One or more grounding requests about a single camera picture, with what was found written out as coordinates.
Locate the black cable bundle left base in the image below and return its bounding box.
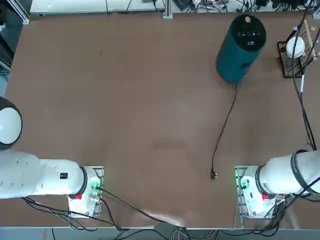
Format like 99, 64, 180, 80
21, 196, 123, 232

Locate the long black table cable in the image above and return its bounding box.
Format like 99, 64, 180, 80
99, 187, 186, 228

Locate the aluminium frame post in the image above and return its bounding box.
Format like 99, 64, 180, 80
162, 0, 174, 20

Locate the black wire cup rack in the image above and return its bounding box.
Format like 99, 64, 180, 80
276, 19, 320, 79

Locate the aluminium frame rail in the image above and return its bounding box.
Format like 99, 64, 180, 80
6, 0, 31, 25

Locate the black air fryer power cord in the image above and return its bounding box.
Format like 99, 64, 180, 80
209, 82, 238, 181

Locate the black electronic box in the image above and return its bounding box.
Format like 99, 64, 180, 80
173, 0, 195, 11

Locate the green cylindrical air fryer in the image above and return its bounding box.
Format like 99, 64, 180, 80
215, 13, 267, 84

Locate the white cup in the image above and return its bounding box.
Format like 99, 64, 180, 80
285, 36, 306, 58

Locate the black cable bundle right base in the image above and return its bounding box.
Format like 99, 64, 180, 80
249, 192, 320, 235

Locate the wooden rack rod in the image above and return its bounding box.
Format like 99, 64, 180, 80
303, 19, 318, 60

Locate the white wire bundle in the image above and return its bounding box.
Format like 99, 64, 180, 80
171, 226, 191, 240

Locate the black cable bundle base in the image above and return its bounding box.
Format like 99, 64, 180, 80
249, 192, 320, 235
21, 196, 123, 232

